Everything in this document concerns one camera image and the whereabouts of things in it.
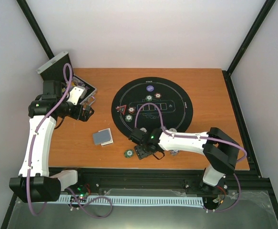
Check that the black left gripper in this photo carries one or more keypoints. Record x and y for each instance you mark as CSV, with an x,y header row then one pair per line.
x,y
86,116

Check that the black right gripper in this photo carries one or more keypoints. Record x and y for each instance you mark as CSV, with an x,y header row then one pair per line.
x,y
141,153

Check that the green poker chip stack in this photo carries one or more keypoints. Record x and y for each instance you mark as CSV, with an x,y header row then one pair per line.
x,y
128,153

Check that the white dealer button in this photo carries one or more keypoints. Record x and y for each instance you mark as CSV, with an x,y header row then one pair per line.
x,y
172,130

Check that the blue white poker chip stack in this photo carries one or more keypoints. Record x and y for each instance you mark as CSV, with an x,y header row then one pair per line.
x,y
174,152

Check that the red chip mat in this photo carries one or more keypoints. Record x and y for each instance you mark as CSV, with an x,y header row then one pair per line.
x,y
157,95
131,110

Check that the green chip top mat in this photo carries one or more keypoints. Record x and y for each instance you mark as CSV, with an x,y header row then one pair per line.
x,y
149,98

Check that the red chip top mat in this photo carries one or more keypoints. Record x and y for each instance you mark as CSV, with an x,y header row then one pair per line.
x,y
157,95

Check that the purple round blind button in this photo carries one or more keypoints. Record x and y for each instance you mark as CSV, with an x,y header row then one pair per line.
x,y
150,88

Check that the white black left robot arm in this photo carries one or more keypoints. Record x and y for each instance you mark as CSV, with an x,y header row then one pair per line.
x,y
34,183

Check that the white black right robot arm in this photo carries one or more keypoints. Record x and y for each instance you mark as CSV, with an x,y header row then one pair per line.
x,y
221,151

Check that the blue playing card deck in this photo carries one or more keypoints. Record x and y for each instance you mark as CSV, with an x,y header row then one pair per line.
x,y
102,137

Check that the triangular all-in marker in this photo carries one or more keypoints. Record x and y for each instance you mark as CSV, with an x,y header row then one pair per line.
x,y
122,109

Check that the white playing card box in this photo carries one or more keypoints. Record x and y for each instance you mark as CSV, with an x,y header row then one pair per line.
x,y
107,137

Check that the round black poker mat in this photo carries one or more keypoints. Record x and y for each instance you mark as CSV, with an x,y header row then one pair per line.
x,y
173,110

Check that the aluminium poker case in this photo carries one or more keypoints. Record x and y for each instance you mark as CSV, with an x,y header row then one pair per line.
x,y
53,70

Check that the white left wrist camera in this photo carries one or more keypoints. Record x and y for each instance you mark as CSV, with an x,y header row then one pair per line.
x,y
75,94

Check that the light blue cable duct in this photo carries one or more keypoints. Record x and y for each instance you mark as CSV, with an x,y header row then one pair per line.
x,y
120,201

